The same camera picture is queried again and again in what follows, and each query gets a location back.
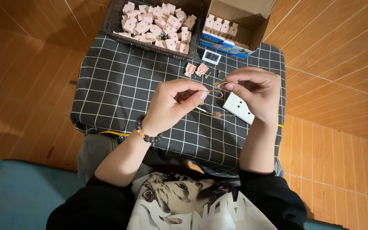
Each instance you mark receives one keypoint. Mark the person's right hand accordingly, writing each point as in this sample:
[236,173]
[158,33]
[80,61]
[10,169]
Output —
[260,92]

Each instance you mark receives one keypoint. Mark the person's left hand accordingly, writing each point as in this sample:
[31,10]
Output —
[166,107]

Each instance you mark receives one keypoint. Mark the small brass terminal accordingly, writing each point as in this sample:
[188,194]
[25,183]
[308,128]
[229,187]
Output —
[217,84]

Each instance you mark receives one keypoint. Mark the white socket plate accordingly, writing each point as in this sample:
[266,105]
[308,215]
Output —
[239,107]

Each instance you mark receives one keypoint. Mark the pink plastic socket part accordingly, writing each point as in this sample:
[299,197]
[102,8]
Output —
[202,69]
[190,69]

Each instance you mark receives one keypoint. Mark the black white checked cloth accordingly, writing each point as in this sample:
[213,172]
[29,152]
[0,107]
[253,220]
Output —
[123,89]

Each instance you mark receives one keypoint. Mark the small brass screw part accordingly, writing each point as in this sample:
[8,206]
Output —
[208,75]

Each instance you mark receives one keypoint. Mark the small white digital clock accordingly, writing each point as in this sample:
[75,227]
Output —
[211,57]

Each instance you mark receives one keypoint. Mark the open cardboard box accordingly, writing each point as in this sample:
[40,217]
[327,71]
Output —
[254,28]

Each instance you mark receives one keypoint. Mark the row of pink boxed parts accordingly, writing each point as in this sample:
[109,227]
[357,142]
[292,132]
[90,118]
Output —
[220,27]

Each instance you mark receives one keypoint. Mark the pile of pink plastic parts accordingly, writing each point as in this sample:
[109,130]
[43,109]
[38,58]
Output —
[158,27]

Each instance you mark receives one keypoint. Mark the grey trousers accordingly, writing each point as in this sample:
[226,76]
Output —
[96,153]

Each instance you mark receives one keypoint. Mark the black mesh basket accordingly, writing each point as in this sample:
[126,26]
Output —
[112,19]

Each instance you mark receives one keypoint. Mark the black printed sweater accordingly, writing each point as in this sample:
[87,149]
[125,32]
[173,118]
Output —
[101,210]

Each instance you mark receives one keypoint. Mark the blue mat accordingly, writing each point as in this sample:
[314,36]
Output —
[24,195]

